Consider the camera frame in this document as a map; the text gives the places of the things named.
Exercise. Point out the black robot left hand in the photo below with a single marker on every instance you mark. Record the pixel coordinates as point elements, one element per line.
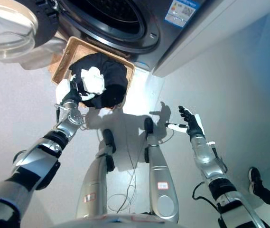
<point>66,91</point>

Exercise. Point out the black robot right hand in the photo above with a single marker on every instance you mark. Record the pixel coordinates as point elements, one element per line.
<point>194,126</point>

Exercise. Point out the white cloth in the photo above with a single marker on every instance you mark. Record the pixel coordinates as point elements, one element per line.
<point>94,79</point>

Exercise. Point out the black clothing bundle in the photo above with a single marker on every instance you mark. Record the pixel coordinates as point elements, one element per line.
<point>115,76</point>

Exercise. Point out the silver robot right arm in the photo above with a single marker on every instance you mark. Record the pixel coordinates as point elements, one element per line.
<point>208,161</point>

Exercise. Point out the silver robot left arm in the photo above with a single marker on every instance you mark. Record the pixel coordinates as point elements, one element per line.
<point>35,164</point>

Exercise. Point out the brown woven laundry basket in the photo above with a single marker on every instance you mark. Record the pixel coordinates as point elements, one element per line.
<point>64,59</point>

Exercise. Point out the grey front-load washing machine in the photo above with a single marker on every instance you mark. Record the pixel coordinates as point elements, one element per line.
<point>158,28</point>

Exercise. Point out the black robot right foot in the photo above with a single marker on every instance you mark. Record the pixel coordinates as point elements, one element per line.
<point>149,127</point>

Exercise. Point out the black robot foot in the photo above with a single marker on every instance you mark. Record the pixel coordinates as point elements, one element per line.
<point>149,127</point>
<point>108,140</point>

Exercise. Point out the silver robot right leg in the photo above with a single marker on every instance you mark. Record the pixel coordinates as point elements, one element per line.
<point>161,180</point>

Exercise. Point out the silver robot leg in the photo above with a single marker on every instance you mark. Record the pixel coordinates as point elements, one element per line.
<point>93,185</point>
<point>161,180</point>

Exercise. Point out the black robot left foot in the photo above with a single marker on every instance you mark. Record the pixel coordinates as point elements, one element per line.
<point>108,140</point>

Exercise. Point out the round black washer door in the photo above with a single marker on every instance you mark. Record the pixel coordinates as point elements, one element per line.
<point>44,21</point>

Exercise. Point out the black sneaker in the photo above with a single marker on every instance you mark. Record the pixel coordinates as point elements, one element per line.
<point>255,180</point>

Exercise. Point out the silver robot left leg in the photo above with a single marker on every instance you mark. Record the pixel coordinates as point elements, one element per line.
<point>93,185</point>

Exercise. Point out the white cabinet side panel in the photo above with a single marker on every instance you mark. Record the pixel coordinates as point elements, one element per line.
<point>220,31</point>

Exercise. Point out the blue white energy label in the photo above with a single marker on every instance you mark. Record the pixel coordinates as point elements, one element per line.
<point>181,9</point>

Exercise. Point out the grey robot torso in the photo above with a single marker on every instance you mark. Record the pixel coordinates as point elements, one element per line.
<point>111,222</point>

